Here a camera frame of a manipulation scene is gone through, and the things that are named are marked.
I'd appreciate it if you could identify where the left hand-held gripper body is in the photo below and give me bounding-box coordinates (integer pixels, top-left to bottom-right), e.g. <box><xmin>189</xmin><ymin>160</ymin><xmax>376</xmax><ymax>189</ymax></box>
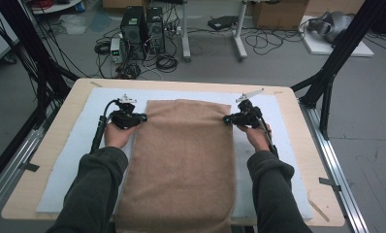
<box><xmin>109</xmin><ymin>94</ymin><xmax>141</xmax><ymax>130</ymax></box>

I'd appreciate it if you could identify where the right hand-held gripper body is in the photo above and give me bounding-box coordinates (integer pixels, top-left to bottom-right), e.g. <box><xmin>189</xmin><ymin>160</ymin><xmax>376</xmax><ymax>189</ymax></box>
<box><xmin>231</xmin><ymin>88</ymin><xmax>266</xmax><ymax>129</ymax></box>

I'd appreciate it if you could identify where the brown towel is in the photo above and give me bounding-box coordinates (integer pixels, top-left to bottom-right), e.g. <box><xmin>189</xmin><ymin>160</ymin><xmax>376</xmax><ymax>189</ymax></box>
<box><xmin>114</xmin><ymin>98</ymin><xmax>238</xmax><ymax>233</ymax></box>

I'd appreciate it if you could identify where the person's left hand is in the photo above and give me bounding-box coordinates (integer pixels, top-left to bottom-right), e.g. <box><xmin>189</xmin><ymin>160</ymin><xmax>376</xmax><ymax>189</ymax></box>
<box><xmin>103</xmin><ymin>121</ymin><xmax>141</xmax><ymax>150</ymax></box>

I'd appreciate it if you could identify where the person's right hand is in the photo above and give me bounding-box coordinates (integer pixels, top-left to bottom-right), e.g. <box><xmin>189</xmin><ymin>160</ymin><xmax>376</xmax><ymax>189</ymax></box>
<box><xmin>238</xmin><ymin>122</ymin><xmax>273</xmax><ymax>153</ymax></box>

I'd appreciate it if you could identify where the white foam mat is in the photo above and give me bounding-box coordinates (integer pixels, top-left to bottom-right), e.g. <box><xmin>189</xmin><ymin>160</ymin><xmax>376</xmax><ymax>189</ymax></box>
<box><xmin>35</xmin><ymin>86</ymin><xmax>314</xmax><ymax>224</ymax></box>

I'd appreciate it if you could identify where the grey power supply unit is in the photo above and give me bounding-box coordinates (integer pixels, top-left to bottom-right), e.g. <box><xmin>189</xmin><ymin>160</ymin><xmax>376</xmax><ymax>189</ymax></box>
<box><xmin>110</xmin><ymin>37</ymin><xmax>124</xmax><ymax>64</ymax></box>

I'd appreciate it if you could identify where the white desk leg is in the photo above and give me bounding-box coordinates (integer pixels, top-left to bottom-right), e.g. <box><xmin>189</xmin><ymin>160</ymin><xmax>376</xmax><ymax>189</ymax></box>
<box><xmin>233</xmin><ymin>0</ymin><xmax>248</xmax><ymax>62</ymax></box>
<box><xmin>180</xmin><ymin>0</ymin><xmax>192</xmax><ymax>63</ymax></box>

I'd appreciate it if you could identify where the black computer tower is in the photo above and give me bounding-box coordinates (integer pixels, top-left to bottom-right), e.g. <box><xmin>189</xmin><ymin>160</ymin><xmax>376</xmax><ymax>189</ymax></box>
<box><xmin>120</xmin><ymin>5</ymin><xmax>146</xmax><ymax>61</ymax></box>
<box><xmin>145</xmin><ymin>6</ymin><xmax>166</xmax><ymax>54</ymax></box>

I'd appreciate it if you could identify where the flat black device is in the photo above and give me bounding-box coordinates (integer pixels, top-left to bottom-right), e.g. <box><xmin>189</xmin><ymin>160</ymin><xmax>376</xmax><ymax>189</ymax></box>
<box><xmin>208</xmin><ymin>15</ymin><xmax>239</xmax><ymax>32</ymax></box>

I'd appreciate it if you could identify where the white floor board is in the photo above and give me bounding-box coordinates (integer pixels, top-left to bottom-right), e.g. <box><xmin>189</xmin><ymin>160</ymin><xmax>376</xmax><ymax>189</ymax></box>
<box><xmin>299</xmin><ymin>15</ymin><xmax>374</xmax><ymax>58</ymax></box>

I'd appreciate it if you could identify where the grey tape piece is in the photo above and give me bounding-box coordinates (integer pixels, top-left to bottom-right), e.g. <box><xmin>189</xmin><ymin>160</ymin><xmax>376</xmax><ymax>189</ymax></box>
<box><xmin>318</xmin><ymin>177</ymin><xmax>342</xmax><ymax>192</ymax></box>
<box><xmin>19</xmin><ymin>161</ymin><xmax>41</xmax><ymax>173</ymax></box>

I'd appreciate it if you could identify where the clear plastic sheet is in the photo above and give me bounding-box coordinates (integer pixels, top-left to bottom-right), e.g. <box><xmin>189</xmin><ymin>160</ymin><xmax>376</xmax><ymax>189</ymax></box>
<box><xmin>58</xmin><ymin>14</ymin><xmax>88</xmax><ymax>36</ymax></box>

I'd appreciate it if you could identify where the large cardboard box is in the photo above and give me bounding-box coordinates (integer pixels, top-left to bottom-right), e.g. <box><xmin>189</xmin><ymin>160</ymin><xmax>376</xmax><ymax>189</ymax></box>
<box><xmin>252</xmin><ymin>0</ymin><xmax>310</xmax><ymax>31</ymax></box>

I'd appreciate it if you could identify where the grey rounded device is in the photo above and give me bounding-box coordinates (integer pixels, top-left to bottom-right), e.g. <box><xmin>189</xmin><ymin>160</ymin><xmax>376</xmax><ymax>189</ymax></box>
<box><xmin>306</xmin><ymin>11</ymin><xmax>355</xmax><ymax>45</ymax></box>

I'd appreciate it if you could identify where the white round table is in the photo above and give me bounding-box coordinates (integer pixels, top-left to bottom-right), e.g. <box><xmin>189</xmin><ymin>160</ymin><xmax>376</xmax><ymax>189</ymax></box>
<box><xmin>30</xmin><ymin>0</ymin><xmax>83</xmax><ymax>16</ymax></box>

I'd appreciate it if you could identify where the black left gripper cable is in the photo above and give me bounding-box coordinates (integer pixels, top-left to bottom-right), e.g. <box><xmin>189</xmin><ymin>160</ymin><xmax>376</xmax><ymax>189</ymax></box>
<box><xmin>89</xmin><ymin>98</ymin><xmax>121</xmax><ymax>154</ymax></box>

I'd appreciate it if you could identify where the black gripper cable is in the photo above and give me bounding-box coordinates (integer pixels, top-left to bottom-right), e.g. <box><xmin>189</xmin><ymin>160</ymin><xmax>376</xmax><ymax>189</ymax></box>
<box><xmin>258</xmin><ymin>116</ymin><xmax>279</xmax><ymax>159</ymax></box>
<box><xmin>89</xmin><ymin>98</ymin><xmax>121</xmax><ymax>154</ymax></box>

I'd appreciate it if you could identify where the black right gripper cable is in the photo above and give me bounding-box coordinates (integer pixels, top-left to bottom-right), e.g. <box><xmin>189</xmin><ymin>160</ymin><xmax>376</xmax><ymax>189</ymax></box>
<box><xmin>258</xmin><ymin>116</ymin><xmax>279</xmax><ymax>159</ymax></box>

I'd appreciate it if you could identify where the tangle of cables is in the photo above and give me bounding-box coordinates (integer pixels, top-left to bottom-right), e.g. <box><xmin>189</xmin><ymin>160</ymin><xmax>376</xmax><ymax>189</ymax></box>
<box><xmin>116</xmin><ymin>62</ymin><xmax>142</xmax><ymax>81</ymax></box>

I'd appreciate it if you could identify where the coiled black cable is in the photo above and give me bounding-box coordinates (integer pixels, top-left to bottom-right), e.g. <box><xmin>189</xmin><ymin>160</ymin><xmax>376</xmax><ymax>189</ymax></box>
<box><xmin>93</xmin><ymin>40</ymin><xmax>113</xmax><ymax>56</ymax></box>
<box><xmin>155</xmin><ymin>53</ymin><xmax>179</xmax><ymax>74</ymax></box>

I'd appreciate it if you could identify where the loose black floor cable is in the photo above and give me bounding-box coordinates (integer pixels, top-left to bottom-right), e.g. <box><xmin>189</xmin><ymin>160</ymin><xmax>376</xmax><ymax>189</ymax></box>
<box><xmin>243</xmin><ymin>27</ymin><xmax>306</xmax><ymax>56</ymax></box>

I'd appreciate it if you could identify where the aluminium rail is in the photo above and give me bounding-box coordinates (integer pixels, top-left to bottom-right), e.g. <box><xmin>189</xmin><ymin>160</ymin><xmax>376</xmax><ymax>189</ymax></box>
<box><xmin>299</xmin><ymin>98</ymin><xmax>370</xmax><ymax>233</ymax></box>
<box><xmin>0</xmin><ymin>106</ymin><xmax>58</xmax><ymax>221</ymax></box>

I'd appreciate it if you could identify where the black metal frame stand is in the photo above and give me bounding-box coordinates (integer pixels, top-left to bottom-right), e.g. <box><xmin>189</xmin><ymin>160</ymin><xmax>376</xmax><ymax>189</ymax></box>
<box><xmin>290</xmin><ymin>0</ymin><xmax>386</xmax><ymax>141</ymax></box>
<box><xmin>0</xmin><ymin>0</ymin><xmax>80</xmax><ymax>130</ymax></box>

